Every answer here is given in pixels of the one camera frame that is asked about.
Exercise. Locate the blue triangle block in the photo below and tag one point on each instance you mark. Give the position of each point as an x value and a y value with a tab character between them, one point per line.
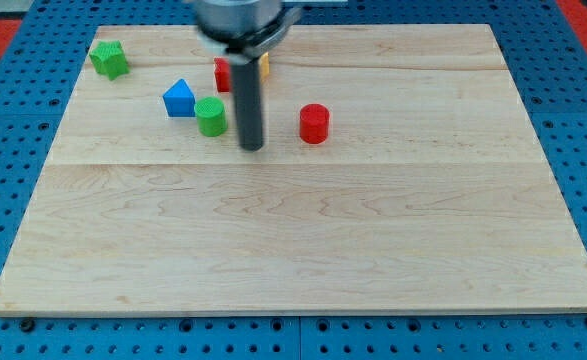
179	100

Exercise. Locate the red cylinder block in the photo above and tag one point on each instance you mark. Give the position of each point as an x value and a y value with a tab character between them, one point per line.
314	120

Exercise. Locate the wooden board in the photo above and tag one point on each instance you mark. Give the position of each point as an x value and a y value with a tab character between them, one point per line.
431	195

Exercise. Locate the yellow block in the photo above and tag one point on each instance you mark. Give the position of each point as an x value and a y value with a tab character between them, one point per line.
264	67

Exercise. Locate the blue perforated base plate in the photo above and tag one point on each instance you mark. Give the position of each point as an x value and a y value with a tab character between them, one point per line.
545	46

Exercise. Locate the green cylinder block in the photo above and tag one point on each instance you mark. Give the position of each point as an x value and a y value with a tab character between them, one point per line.
211	116

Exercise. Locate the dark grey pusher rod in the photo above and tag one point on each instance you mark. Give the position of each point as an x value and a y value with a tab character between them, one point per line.
246	90

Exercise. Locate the red star block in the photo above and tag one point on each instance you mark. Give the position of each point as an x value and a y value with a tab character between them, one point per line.
222	74

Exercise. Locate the green star block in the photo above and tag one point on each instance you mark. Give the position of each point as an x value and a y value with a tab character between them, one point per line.
108	59

